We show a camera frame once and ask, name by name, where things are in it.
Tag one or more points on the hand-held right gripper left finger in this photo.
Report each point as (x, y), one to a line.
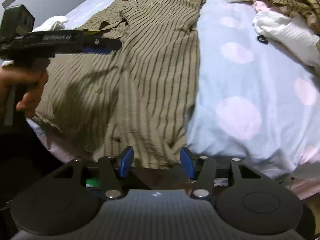
(126, 161)

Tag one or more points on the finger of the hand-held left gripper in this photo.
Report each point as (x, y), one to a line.
(100, 45)

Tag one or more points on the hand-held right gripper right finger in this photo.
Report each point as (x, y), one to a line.
(187, 162)

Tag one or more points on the brown striped shirt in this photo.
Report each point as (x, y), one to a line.
(150, 80)

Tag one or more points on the person's left hand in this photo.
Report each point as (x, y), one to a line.
(22, 76)

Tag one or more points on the white folded garment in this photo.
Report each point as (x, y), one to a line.
(53, 22)

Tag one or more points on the polka dot bed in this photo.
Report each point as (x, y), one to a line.
(250, 80)

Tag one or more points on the white ribbed garment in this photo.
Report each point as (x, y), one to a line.
(287, 32)

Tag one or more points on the pale pink garment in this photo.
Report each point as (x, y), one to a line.
(261, 5)

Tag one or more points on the small brown striped garment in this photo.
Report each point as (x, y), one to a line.
(302, 2)

